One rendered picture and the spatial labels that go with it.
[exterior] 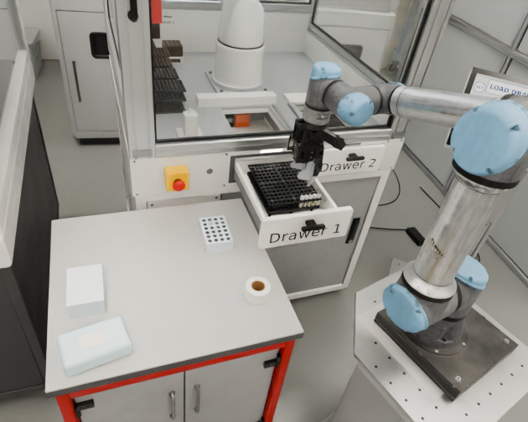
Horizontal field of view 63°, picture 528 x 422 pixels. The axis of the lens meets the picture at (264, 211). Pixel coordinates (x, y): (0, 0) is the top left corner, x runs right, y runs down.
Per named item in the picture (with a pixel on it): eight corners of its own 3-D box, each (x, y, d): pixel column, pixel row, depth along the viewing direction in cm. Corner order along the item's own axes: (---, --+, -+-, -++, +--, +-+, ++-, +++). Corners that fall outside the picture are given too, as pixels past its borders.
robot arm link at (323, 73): (326, 74, 102) (306, 59, 107) (317, 115, 109) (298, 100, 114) (351, 70, 106) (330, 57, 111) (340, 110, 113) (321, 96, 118)
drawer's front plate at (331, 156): (378, 170, 169) (386, 146, 162) (312, 177, 159) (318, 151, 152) (375, 167, 170) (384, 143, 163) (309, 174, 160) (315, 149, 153)
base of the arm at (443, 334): (469, 327, 116) (485, 303, 110) (445, 359, 106) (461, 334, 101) (419, 295, 124) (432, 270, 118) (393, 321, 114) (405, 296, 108)
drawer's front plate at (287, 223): (345, 235, 136) (354, 208, 129) (259, 249, 126) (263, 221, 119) (343, 232, 137) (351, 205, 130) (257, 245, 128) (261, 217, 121)
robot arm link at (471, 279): (479, 309, 108) (504, 270, 100) (445, 327, 102) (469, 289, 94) (442, 277, 116) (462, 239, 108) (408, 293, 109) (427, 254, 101)
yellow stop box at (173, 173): (189, 191, 140) (189, 172, 136) (167, 193, 138) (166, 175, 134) (186, 182, 144) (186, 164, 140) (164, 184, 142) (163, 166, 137)
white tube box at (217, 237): (232, 249, 133) (233, 241, 131) (205, 253, 131) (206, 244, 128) (223, 223, 142) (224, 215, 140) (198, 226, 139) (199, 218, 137)
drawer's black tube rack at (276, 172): (318, 213, 140) (321, 198, 136) (266, 220, 134) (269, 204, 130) (292, 175, 155) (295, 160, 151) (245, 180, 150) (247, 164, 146)
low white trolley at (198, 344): (268, 450, 161) (304, 331, 113) (91, 508, 141) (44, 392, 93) (227, 324, 202) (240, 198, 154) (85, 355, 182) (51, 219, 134)
